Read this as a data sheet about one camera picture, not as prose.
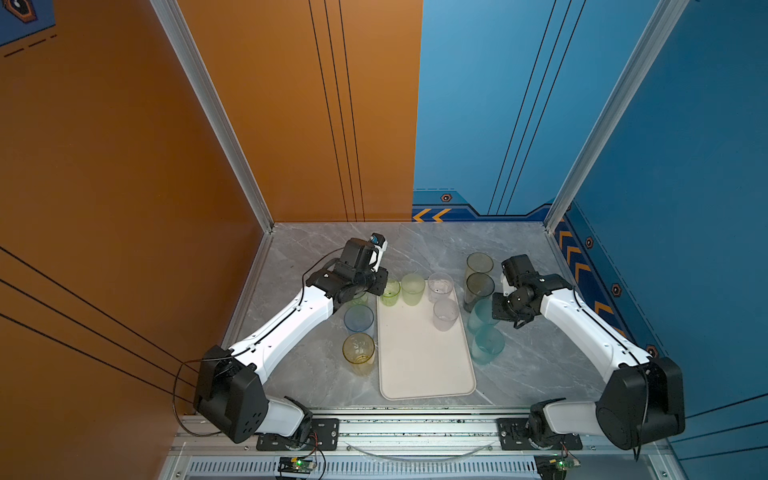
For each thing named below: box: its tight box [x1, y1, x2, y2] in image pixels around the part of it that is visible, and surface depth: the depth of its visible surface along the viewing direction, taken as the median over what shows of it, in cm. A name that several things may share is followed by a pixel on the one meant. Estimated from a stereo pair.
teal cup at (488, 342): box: [470, 324, 506, 365], surface depth 86 cm
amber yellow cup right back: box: [465, 252, 494, 280], surface depth 94 cm
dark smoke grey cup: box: [463, 272, 495, 313], surface depth 90 cm
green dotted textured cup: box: [401, 273, 426, 307], surface depth 96 cm
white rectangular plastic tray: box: [377, 280, 477, 401], surface depth 90 cm
